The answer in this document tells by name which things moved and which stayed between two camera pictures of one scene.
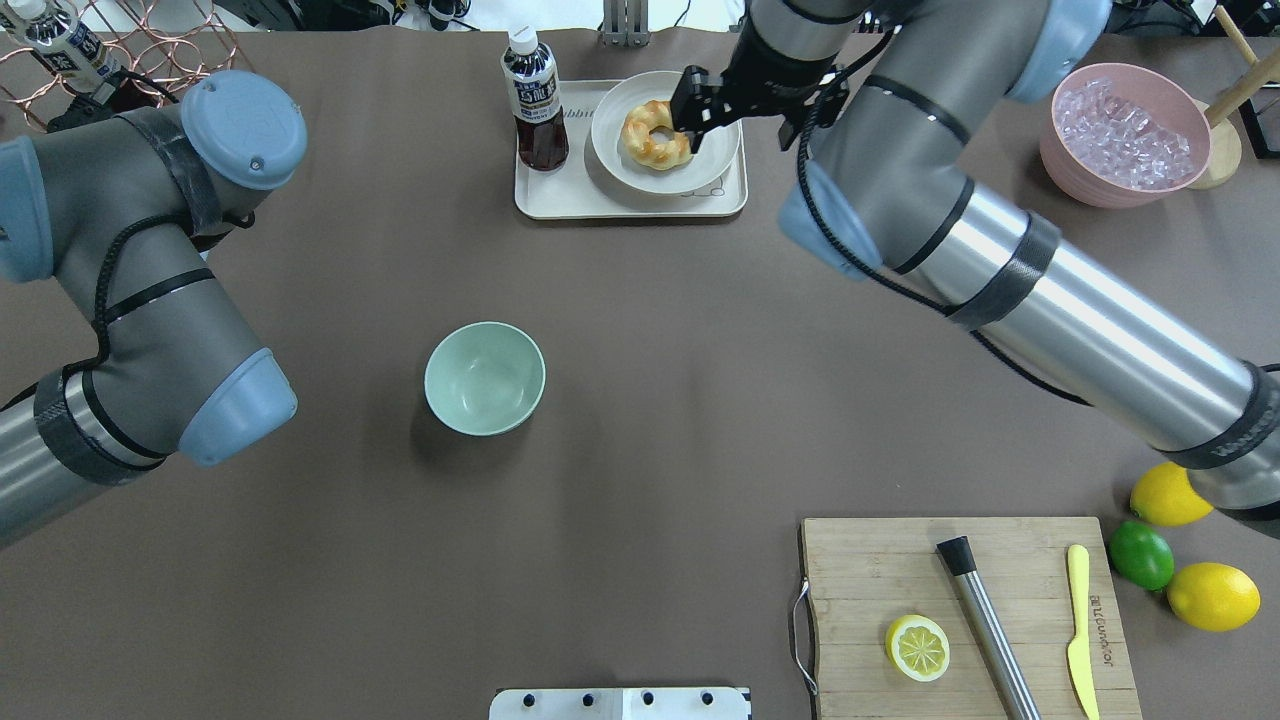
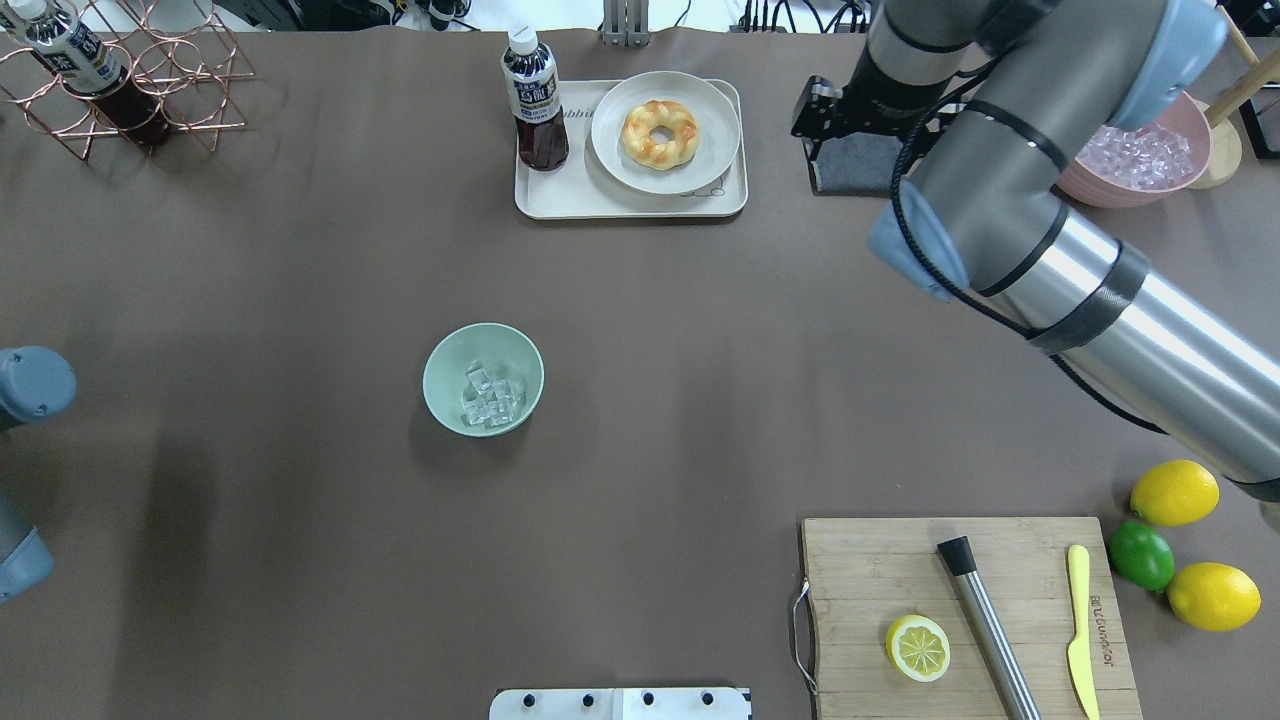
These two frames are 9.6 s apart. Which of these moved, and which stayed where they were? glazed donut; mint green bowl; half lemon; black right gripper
Moved: black right gripper
Stayed: mint green bowl; glazed donut; half lemon
